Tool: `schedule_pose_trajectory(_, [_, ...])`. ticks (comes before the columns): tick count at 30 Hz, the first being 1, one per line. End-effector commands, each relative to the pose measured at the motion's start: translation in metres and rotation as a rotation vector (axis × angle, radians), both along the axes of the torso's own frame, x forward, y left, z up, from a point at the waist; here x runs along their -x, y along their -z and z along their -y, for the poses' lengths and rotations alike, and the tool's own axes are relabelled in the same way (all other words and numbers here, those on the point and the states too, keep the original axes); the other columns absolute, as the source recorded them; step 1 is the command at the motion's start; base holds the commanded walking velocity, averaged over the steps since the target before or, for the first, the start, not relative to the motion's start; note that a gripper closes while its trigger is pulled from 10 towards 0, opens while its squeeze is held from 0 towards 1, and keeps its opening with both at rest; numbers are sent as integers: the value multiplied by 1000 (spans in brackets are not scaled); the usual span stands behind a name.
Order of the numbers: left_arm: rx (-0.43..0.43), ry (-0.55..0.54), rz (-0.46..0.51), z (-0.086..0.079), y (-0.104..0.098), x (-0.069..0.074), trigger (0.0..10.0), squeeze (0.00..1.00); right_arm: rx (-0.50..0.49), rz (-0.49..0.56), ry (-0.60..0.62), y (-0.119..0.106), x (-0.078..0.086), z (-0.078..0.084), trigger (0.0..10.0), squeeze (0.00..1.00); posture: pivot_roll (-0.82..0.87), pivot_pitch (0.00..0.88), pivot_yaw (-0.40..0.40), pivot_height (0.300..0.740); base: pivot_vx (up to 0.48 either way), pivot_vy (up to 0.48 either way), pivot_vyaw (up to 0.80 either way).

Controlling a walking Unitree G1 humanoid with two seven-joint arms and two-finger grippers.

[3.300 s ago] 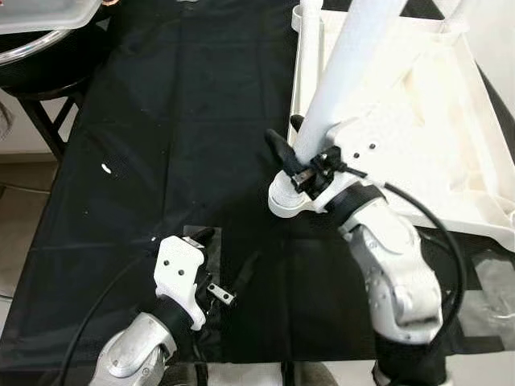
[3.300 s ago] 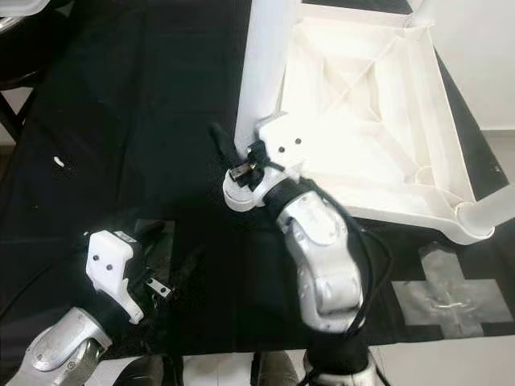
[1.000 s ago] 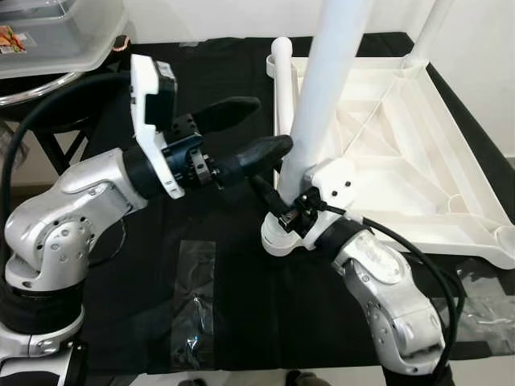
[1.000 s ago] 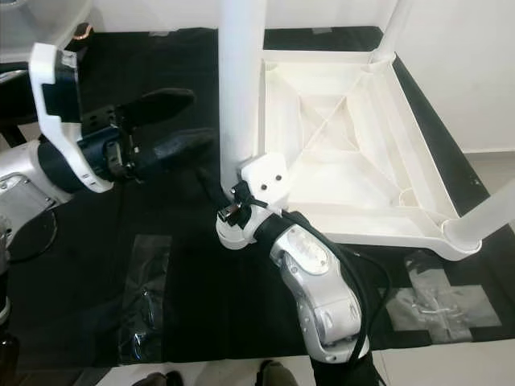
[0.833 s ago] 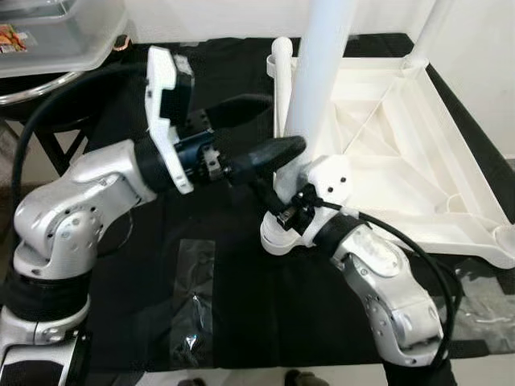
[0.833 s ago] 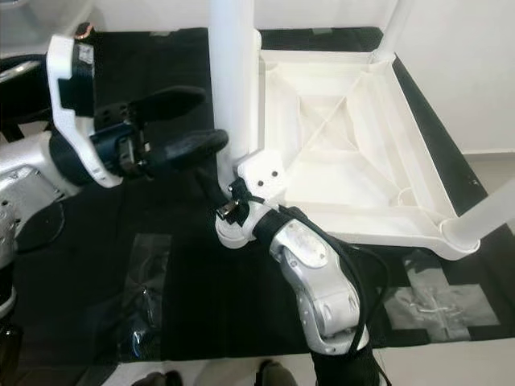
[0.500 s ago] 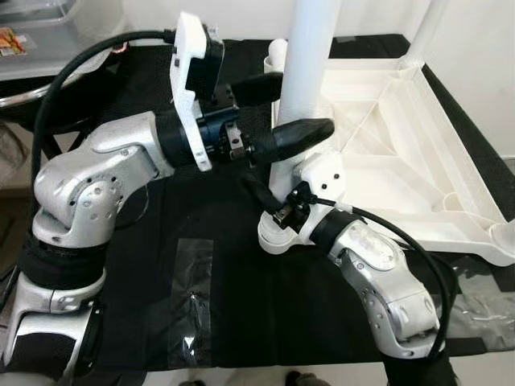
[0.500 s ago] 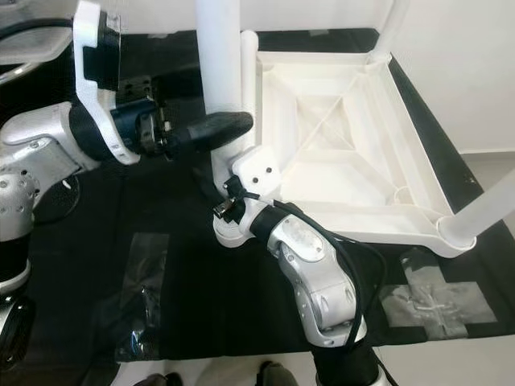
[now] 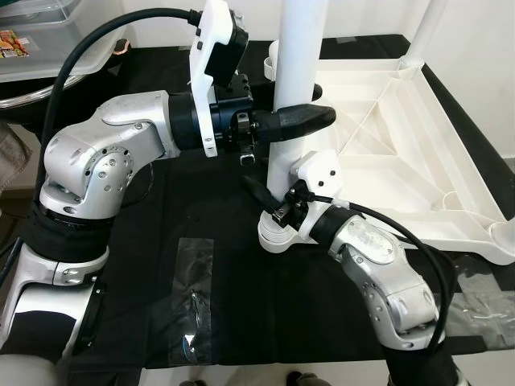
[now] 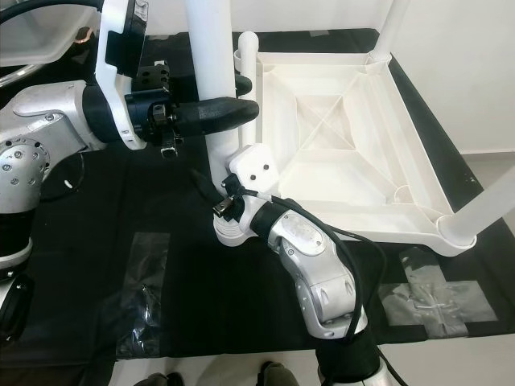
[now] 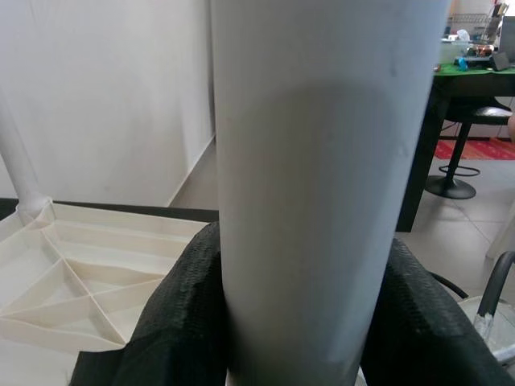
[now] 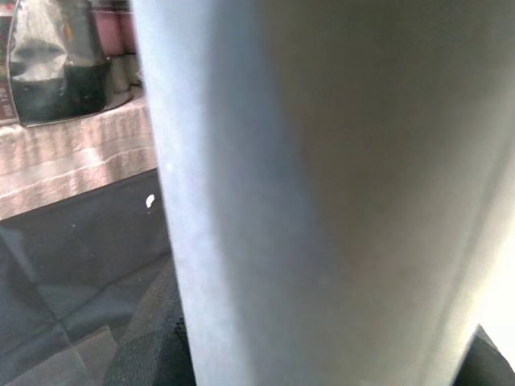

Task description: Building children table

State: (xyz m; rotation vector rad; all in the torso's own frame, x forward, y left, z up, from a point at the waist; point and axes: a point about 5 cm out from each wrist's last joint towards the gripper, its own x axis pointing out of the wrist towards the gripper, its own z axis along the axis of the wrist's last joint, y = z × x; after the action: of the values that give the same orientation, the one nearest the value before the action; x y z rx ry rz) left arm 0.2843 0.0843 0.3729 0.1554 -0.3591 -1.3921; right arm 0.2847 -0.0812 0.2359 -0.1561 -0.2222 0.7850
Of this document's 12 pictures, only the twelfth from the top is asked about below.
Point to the beige patterned cloth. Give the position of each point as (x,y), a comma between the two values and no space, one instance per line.
(72,161)

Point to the white plastic table leg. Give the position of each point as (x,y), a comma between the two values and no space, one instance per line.
(322,193)

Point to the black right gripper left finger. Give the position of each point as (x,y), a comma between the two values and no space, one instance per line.
(153,346)

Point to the maroon plastic container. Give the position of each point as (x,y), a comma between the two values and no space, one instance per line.
(106,30)
(129,30)

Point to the small white scrap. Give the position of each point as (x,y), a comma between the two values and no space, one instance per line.
(149,201)

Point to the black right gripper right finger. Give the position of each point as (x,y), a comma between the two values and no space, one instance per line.
(493,366)

